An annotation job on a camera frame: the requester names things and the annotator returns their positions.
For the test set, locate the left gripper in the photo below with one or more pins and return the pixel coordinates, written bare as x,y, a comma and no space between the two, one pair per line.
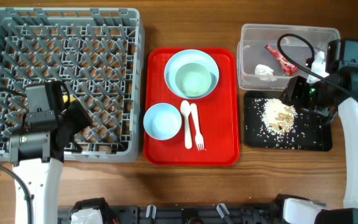
84,120

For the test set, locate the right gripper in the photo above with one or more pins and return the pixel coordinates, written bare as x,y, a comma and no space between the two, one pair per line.
293,95

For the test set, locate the yellow cup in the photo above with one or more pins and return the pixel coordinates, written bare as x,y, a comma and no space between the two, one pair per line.
67,98

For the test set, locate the red snack wrapper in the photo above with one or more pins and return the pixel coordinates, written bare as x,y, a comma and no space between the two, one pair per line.
287,67

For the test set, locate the rice and peanut scraps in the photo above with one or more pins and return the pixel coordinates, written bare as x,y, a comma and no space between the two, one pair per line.
277,116

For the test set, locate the white napkin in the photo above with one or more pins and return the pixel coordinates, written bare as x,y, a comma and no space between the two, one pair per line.
263,70

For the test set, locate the light blue bowl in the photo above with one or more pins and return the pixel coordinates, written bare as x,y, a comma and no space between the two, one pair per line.
162,121

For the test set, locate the white plastic spoon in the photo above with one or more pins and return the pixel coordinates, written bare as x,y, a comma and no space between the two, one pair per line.
185,111

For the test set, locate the light green bowl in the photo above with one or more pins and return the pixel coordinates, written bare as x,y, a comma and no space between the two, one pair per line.
193,80

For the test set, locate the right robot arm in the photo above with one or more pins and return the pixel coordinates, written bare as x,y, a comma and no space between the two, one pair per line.
340,90

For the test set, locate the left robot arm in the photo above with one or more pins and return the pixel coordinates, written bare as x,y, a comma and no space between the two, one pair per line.
36,150

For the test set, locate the black waste tray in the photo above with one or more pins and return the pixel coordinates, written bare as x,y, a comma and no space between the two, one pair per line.
309,143

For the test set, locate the grey dishwasher rack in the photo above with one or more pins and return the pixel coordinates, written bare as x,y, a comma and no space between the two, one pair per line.
98,53

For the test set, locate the clear plastic bin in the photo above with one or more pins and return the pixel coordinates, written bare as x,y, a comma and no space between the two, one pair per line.
251,52

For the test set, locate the red serving tray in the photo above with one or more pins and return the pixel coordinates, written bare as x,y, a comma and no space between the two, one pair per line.
218,114

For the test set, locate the white plastic fork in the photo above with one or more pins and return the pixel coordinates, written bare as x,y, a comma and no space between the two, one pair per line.
198,136

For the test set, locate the light blue plate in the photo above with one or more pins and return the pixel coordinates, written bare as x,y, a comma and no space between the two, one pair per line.
190,56

